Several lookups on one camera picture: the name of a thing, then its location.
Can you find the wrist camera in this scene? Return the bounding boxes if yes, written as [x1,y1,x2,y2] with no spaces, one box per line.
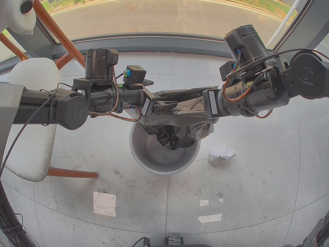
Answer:
[219,60,235,82]
[122,64,147,90]

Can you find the black cable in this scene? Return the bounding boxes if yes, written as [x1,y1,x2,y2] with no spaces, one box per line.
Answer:
[132,237,150,247]
[0,83,62,179]

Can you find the white trash bin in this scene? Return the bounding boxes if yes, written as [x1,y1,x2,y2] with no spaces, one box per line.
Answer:
[129,122,202,176]

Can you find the crumpled white paper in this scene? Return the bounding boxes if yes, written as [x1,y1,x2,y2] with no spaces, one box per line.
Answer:
[209,144,236,167]

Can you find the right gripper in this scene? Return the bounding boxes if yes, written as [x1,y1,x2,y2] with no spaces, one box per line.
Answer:
[203,83,248,119]

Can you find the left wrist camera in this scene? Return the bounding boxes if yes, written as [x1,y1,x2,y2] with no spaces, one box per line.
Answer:
[122,64,147,90]

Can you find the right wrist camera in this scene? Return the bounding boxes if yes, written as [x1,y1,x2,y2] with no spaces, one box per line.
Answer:
[219,60,235,82]

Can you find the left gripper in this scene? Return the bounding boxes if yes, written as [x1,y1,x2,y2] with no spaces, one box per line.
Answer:
[113,78,178,118]

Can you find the white cushioned wooden chair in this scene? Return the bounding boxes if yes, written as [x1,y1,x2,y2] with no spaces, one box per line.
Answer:
[0,0,99,183]

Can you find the black plastic bag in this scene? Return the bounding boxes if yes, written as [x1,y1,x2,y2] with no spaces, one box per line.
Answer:
[134,87,219,151]

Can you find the window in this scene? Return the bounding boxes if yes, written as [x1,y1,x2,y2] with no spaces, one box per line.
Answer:
[0,0,329,80]

